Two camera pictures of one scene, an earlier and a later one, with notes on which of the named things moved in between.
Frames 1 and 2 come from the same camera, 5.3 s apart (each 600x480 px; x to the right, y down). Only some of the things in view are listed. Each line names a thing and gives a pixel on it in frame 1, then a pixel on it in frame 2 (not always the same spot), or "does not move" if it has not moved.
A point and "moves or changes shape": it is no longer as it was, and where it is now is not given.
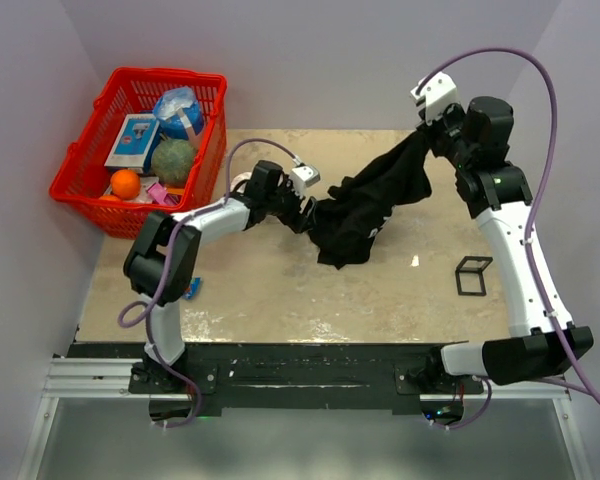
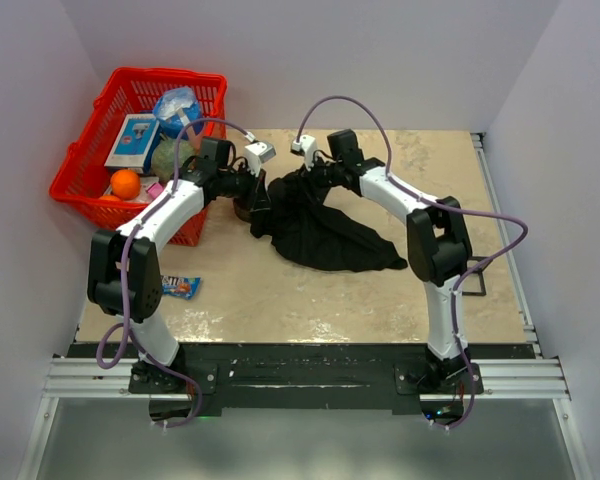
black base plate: [291, 378] does not move
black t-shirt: [346, 224] moves or changes shape
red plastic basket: [81, 176] does not move
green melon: [172, 160] does not move
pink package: [161, 195] does not move
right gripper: [452, 111] to [317, 162]
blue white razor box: [132, 146] does not move
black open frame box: [461, 269] does not move
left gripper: [297, 221] to [261, 198]
